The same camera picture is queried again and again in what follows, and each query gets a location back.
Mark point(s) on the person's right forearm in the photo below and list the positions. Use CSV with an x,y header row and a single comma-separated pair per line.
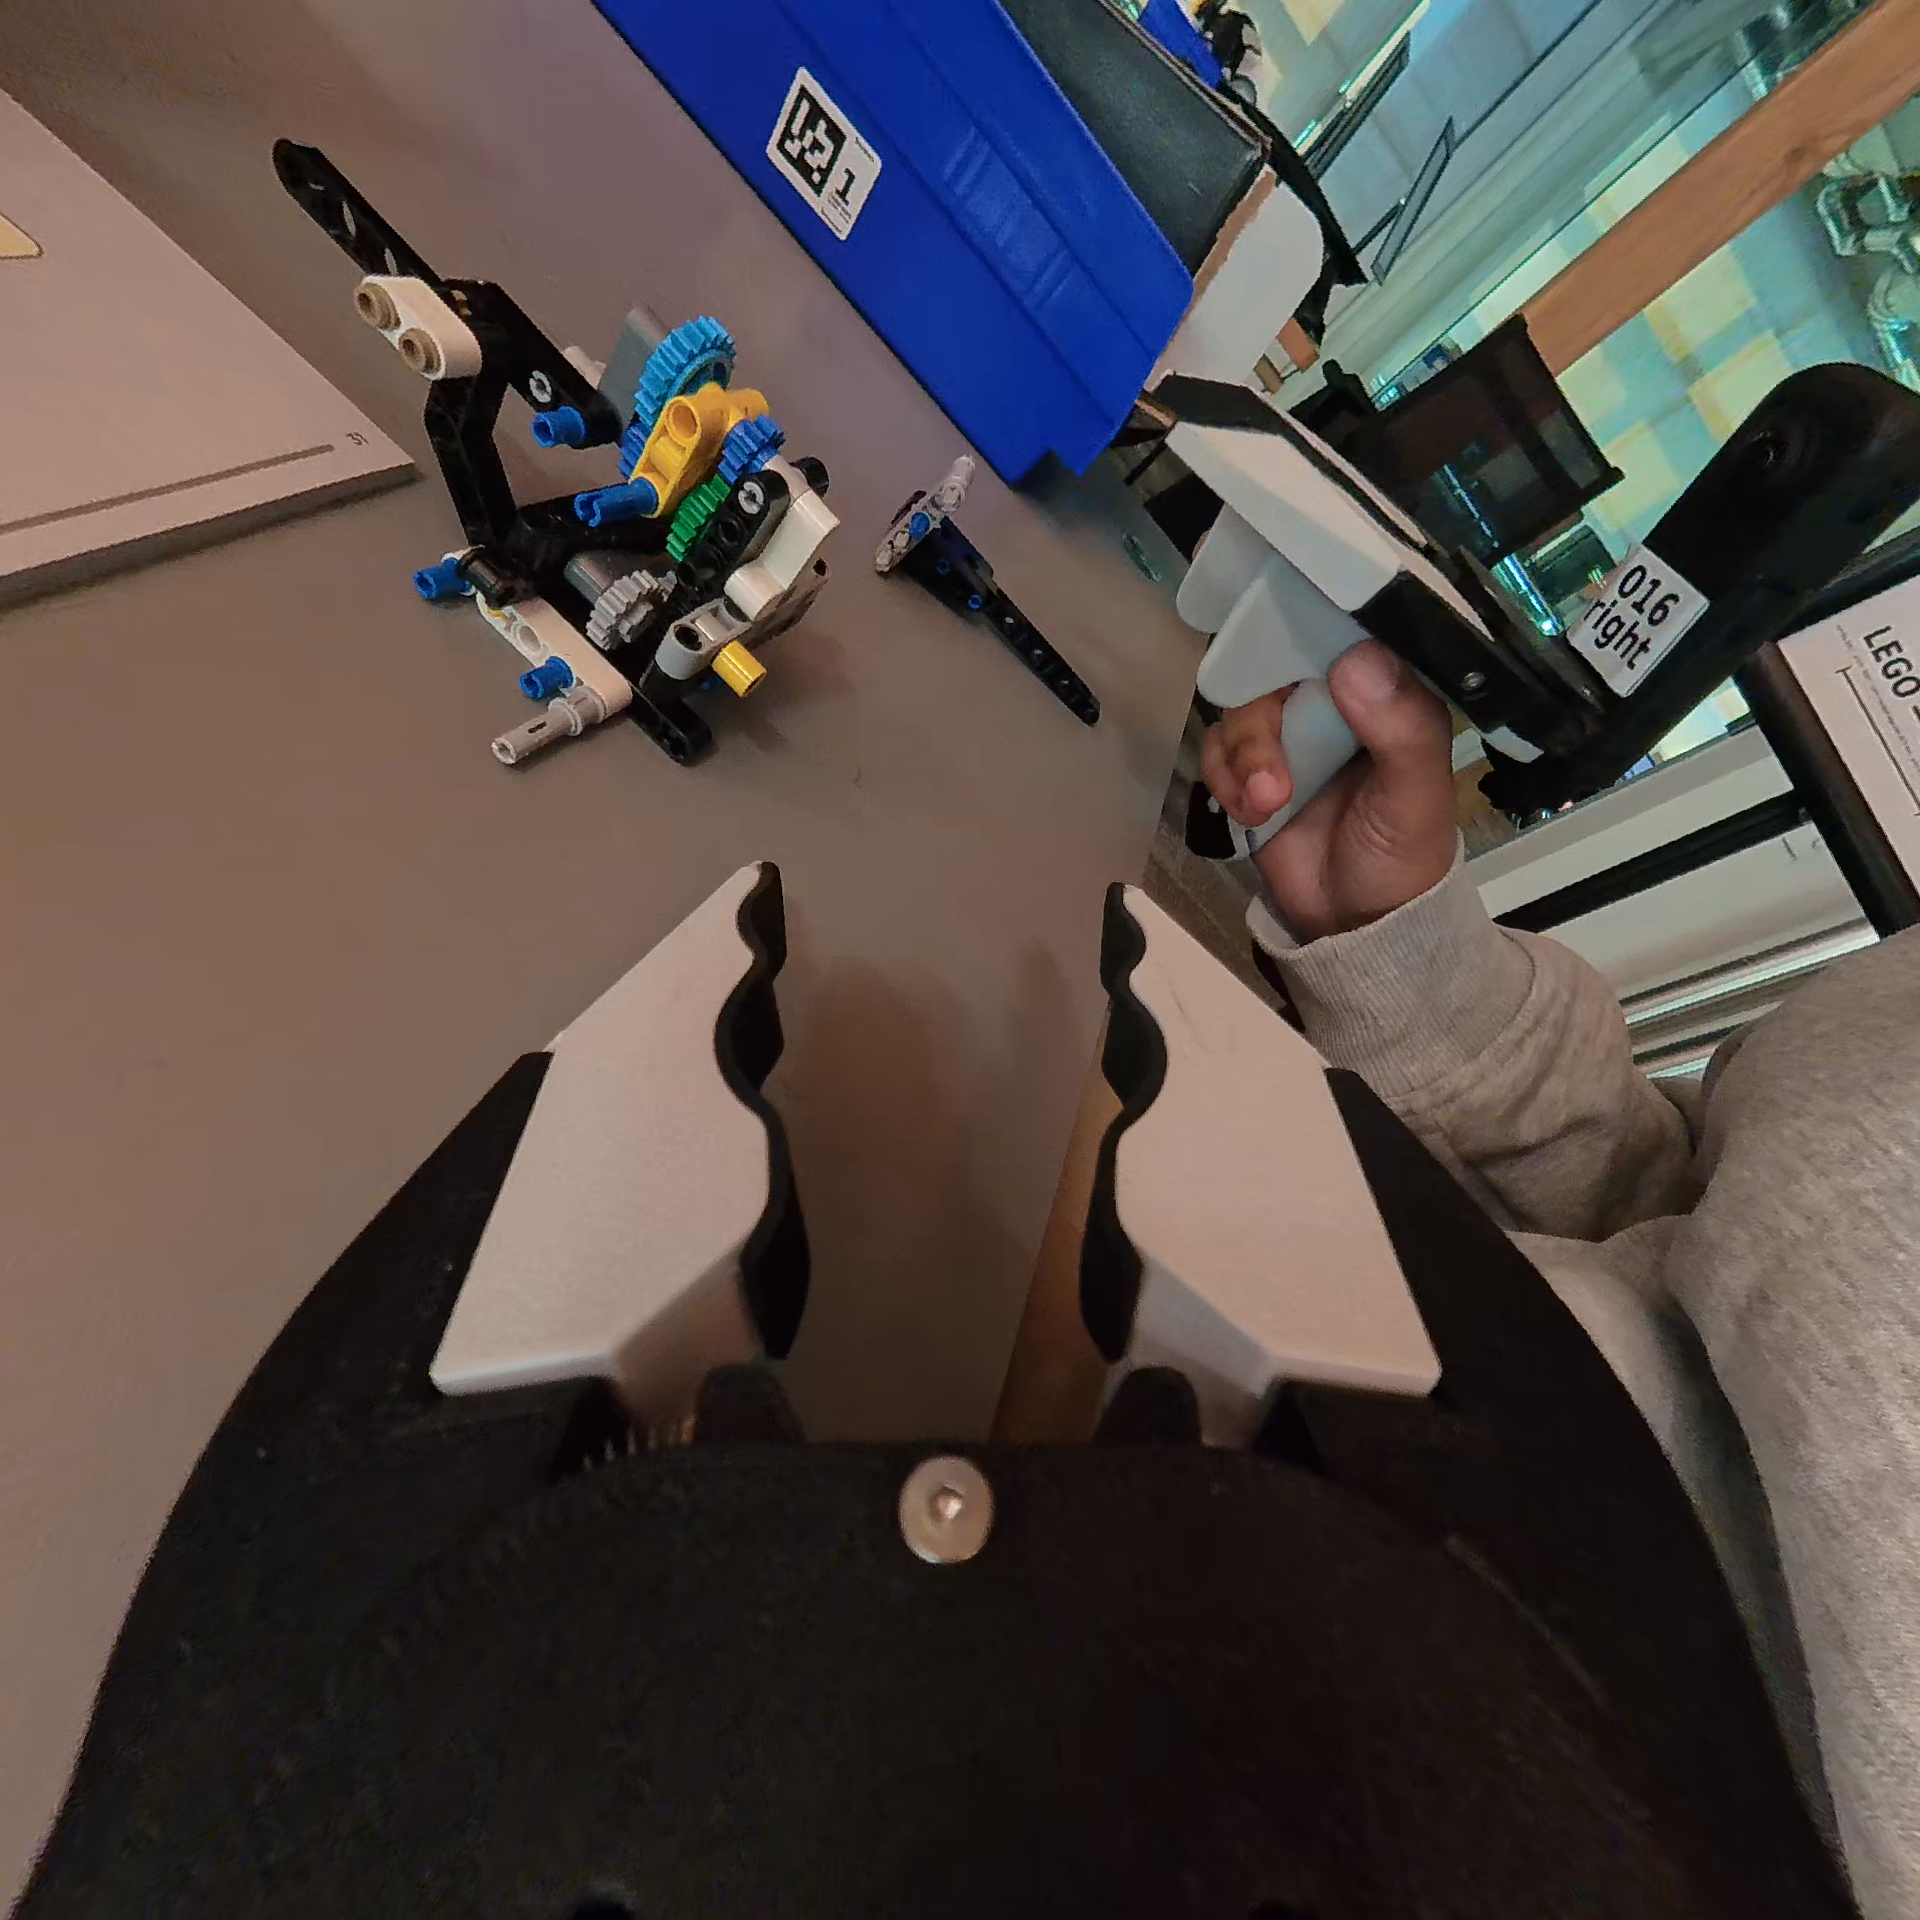
x,y
1485,1050

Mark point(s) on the wooden beam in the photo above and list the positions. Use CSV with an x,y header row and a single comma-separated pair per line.
x,y
1694,224

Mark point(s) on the dark transparent box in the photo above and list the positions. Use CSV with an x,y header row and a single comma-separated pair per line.
x,y
1485,435

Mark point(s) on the white printed sign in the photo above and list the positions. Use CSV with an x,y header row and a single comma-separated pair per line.
x,y
1875,704

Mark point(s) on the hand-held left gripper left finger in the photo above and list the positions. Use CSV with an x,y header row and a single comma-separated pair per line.
x,y
631,1170

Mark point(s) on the black sign stand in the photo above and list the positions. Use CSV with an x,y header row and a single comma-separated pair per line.
x,y
1823,840

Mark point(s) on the lego instruction booklet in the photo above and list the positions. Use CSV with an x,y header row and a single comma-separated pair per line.
x,y
135,390

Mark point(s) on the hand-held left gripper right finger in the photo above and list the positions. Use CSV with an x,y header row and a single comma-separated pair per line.
x,y
1261,1200

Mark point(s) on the large multicoloured lego gear assembly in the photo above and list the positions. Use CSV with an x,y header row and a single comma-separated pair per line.
x,y
661,495

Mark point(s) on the small black lego subassembly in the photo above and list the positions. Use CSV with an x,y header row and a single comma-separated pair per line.
x,y
975,585

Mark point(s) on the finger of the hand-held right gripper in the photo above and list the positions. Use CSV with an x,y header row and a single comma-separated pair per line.
x,y
1290,495

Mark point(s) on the person's right hand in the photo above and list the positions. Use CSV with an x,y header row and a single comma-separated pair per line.
x,y
1395,794

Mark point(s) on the blue plastic bin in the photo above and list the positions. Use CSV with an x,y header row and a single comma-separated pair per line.
x,y
960,194

